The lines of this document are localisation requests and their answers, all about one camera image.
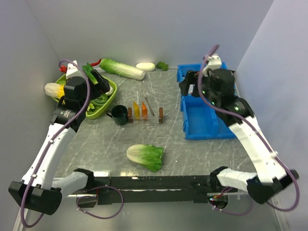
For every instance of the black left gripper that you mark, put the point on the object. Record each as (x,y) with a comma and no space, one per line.
(103,83)

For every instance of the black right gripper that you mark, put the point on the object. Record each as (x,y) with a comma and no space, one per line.
(189,79)

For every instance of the dark green mug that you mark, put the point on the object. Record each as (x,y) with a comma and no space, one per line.
(119,114)

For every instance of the clear acrylic holder brown ends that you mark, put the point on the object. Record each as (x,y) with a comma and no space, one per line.
(160,114)

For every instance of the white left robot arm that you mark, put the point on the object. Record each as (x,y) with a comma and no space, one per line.
(36,190)

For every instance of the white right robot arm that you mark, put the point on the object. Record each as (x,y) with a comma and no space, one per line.
(271,176)

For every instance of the light green tray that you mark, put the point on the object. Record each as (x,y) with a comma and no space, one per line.
(98,110)

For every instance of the green long beans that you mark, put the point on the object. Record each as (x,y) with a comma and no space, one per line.
(100,101)

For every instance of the long green napa cabbage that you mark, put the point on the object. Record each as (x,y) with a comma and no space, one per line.
(121,69)

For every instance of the red chili pepper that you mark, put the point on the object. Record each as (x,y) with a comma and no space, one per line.
(96,63)

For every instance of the green bok choy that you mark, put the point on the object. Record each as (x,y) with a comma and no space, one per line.
(87,68)

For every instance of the green celery stalks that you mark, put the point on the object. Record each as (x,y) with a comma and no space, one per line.
(90,108)

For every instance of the green radish leaf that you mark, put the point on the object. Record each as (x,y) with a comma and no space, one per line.
(162,66)

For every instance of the blue four-compartment bin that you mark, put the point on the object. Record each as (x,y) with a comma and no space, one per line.
(200,122)

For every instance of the white radish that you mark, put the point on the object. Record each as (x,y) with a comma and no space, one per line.
(146,66)

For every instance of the yellow napa cabbage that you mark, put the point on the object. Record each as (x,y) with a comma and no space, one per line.
(54,90)

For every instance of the green napa cabbage front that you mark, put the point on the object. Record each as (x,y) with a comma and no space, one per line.
(148,156)

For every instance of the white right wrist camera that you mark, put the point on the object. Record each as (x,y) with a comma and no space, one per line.
(212,62)

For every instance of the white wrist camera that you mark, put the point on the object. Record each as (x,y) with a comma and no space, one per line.
(72,71)
(212,62)

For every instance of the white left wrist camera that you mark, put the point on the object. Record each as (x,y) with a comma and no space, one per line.
(72,71)

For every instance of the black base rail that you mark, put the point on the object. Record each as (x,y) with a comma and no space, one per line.
(147,189)

